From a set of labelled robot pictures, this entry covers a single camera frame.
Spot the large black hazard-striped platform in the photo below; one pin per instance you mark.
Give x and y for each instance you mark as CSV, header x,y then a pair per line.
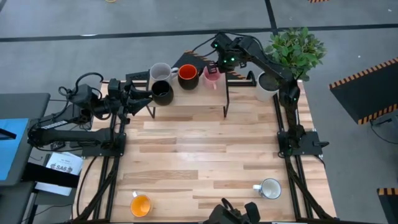
x,y
363,93

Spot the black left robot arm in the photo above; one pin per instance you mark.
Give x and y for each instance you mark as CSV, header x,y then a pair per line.
x,y
71,135

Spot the black frame under left arm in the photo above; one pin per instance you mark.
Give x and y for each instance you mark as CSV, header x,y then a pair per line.
x,y
110,174

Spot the blue lit screen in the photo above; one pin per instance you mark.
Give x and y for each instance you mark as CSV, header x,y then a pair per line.
x,y
12,149

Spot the white paper label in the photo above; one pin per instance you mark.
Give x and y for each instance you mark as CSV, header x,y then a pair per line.
x,y
63,161

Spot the yellow mug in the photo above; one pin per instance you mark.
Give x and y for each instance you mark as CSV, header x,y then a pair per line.
x,y
140,205

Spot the all-black mug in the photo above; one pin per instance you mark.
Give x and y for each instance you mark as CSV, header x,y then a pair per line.
x,y
162,93

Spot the black mug with red-orange inside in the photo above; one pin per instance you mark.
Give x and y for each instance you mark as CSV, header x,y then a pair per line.
x,y
188,76

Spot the grey desk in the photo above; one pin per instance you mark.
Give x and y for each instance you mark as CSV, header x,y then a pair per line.
x,y
18,105

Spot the black desk crossbar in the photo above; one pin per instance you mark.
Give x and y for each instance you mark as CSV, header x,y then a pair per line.
x,y
49,175

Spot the wooden riser shelf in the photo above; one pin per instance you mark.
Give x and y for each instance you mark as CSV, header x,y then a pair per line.
x,y
199,98

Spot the white plant pot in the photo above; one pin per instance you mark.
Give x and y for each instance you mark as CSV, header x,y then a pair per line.
x,y
264,91

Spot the white mug with blue flowers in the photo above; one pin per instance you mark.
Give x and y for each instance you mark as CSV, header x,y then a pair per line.
x,y
270,188

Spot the green leafy plant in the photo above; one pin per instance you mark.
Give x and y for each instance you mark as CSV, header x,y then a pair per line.
x,y
295,51

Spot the small black hazard-striped platform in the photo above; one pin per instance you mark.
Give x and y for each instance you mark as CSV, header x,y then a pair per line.
x,y
390,205

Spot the black frame crossbar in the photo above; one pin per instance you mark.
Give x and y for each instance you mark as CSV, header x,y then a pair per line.
x,y
239,82

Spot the small black device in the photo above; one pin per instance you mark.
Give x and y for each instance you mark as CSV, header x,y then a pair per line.
x,y
58,145

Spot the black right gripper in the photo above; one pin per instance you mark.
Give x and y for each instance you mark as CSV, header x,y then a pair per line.
x,y
228,60

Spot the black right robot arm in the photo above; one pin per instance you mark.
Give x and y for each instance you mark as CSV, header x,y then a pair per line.
x,y
267,62

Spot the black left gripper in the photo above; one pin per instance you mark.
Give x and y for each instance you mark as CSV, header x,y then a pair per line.
x,y
119,96

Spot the black frame under right arm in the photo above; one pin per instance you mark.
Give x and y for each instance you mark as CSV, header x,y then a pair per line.
x,y
293,180

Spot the black bulky device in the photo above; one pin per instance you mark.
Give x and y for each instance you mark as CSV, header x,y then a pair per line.
x,y
230,214

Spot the pink mug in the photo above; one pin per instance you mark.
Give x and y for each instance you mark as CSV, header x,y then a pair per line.
x,y
211,79

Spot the light grey mug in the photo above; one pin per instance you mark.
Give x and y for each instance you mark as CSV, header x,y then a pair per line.
x,y
161,73

